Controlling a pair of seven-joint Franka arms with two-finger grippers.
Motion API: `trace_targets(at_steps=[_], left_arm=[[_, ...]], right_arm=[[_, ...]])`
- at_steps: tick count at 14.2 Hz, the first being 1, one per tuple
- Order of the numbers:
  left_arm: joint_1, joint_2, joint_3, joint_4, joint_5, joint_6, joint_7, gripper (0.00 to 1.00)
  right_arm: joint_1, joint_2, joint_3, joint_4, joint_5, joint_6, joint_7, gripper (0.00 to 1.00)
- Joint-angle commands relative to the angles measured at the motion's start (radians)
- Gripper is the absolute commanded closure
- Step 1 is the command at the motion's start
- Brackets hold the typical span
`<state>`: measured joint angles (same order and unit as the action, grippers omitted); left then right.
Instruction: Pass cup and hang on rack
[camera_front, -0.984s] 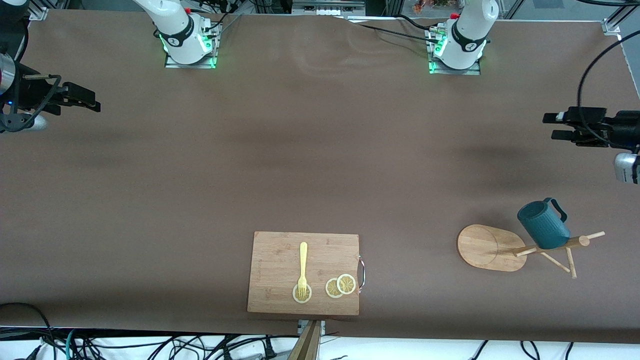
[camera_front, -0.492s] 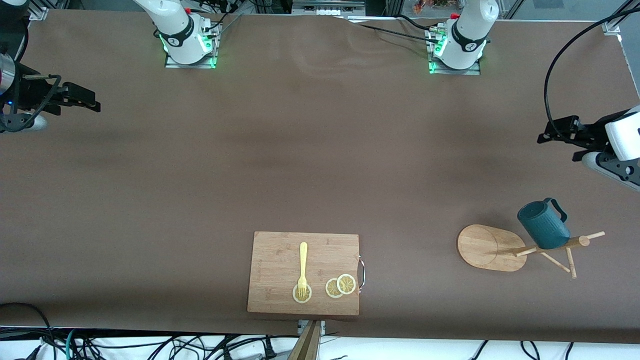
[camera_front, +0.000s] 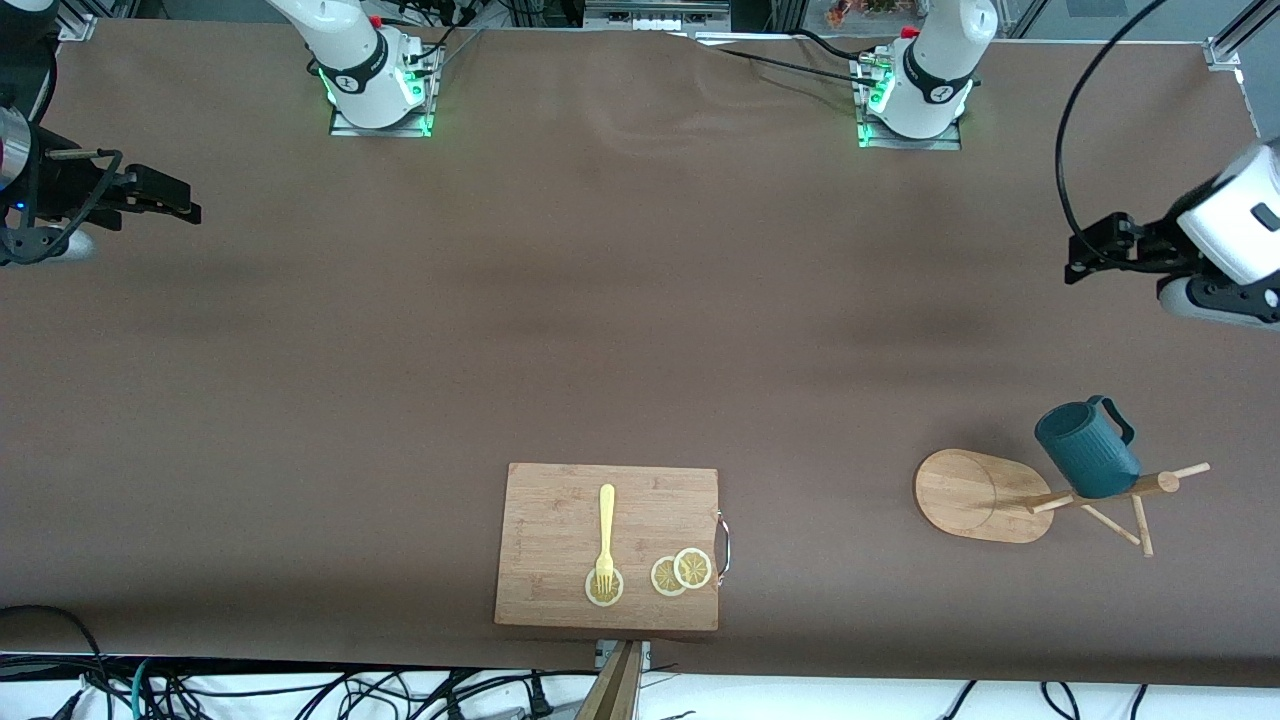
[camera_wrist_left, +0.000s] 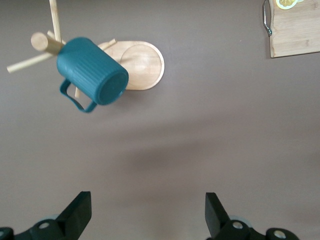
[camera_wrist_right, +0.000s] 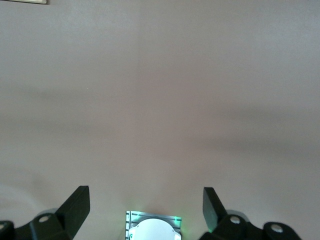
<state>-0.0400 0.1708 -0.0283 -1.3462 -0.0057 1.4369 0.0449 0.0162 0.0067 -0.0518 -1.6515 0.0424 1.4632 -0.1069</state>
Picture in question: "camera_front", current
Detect teal ribbed cup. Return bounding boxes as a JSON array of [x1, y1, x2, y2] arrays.
[[1034, 395, 1143, 500]]

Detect wooden cup rack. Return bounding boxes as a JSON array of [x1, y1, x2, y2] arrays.
[[914, 449, 1212, 559]]

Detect orange background object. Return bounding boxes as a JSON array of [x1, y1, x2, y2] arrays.
[[825, 0, 903, 28]]

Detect brown table cover sheet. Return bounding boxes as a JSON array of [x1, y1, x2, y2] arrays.
[[0, 18, 1280, 689]]

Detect bamboo cutting board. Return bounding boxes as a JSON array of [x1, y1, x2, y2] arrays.
[[494, 462, 721, 632]]

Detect grey power strip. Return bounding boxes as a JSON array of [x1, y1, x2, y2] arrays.
[[585, 0, 732, 31]]

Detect yellow plastic fork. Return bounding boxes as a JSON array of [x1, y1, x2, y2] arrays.
[[595, 484, 618, 597]]

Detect wooden beam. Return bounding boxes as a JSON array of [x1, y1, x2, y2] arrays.
[[575, 640, 643, 720]]

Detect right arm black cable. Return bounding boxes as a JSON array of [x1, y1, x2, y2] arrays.
[[0, 50, 129, 256]]

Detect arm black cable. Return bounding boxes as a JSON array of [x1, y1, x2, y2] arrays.
[[0, 50, 129, 256], [1056, 0, 1171, 243]]

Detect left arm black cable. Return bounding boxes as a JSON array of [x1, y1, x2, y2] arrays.
[[1056, 0, 1171, 243]]

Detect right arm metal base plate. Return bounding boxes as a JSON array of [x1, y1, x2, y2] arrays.
[[330, 45, 442, 138]]

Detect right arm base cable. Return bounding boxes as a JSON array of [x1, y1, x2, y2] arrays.
[[375, 0, 486, 73]]

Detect short black table cable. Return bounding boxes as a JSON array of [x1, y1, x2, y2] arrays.
[[795, 28, 881, 63]]

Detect long black table cable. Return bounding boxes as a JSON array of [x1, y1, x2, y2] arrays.
[[712, 45, 881, 87]]

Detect thick black cable loop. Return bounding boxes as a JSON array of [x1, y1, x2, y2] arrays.
[[0, 604, 109, 696]]

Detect tangled black floor cable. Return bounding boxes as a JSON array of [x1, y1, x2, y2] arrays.
[[150, 665, 601, 720]]

